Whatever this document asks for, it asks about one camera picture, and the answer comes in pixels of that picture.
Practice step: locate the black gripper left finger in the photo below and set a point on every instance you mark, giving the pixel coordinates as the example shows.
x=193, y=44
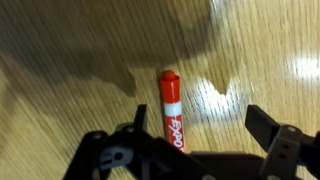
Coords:
x=141, y=117

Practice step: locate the red Expo marker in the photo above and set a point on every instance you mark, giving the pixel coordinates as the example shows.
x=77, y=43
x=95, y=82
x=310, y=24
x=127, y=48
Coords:
x=173, y=110

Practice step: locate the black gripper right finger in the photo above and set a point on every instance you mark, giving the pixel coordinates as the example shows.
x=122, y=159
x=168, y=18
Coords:
x=265, y=128

